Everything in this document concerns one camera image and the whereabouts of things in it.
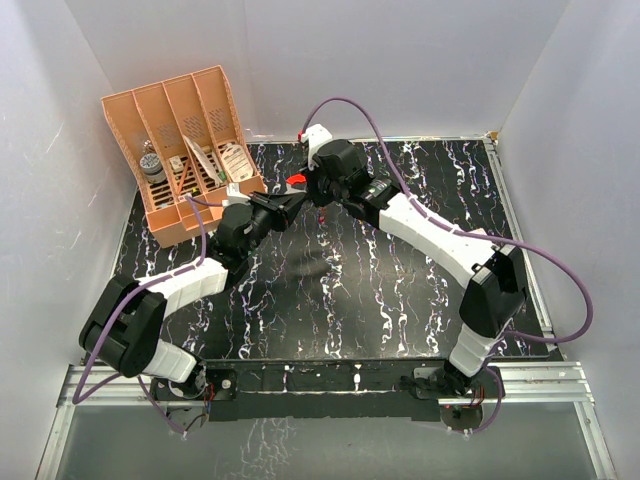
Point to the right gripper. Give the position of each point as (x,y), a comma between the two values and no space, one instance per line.
(313,174)

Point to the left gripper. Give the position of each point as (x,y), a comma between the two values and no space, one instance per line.
(289,204)

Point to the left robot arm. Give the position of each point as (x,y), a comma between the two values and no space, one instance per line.
(124,328)

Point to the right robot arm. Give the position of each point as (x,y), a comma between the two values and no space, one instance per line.
(493,276)

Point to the white labelled packet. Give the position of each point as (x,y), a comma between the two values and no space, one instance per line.
(235,162)

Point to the white paper card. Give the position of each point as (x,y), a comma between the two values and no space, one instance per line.
(204,161)

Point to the orange pencil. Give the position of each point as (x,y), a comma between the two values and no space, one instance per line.
(182,179)

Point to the pink desk organizer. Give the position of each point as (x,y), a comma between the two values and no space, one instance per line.
(153,119)

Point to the grey round jar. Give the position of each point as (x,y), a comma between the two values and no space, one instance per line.
(151,166)

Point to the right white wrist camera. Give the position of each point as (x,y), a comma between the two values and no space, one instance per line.
(314,137)

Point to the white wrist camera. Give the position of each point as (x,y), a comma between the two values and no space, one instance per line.
(314,137)
(234,196)

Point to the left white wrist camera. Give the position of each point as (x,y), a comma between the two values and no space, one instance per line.
(234,196)

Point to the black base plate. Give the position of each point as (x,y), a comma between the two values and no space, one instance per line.
(249,389)

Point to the aluminium frame rail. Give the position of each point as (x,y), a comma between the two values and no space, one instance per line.
(343,419)

